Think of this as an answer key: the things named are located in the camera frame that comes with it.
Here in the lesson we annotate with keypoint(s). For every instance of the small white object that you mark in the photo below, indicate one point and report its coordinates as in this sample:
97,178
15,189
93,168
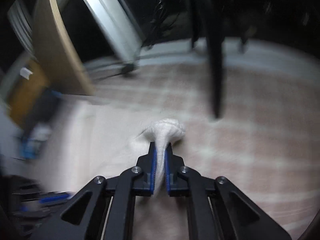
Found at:
25,73

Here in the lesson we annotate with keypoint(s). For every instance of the large plywood board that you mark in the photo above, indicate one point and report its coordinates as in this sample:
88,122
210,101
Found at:
57,45

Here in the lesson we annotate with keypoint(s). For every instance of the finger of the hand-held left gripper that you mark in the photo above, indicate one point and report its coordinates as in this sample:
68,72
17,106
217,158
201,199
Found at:
53,198

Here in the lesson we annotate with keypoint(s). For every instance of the yellow-brown cardboard box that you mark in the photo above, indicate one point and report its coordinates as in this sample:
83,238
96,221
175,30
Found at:
27,95

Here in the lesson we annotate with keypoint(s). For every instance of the white printed garment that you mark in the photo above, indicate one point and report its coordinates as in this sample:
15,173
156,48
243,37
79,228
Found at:
41,133

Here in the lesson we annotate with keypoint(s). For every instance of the blue folded garment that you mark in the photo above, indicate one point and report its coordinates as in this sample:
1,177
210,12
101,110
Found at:
31,147

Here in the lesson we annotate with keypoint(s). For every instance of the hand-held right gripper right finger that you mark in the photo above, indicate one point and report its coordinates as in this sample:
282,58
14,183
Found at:
168,177

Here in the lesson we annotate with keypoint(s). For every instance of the cream knit cardigan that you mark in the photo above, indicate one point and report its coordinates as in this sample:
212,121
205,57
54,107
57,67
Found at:
165,132

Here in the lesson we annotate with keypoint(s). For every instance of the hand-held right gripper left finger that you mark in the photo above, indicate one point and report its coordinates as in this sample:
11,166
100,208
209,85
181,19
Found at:
153,172

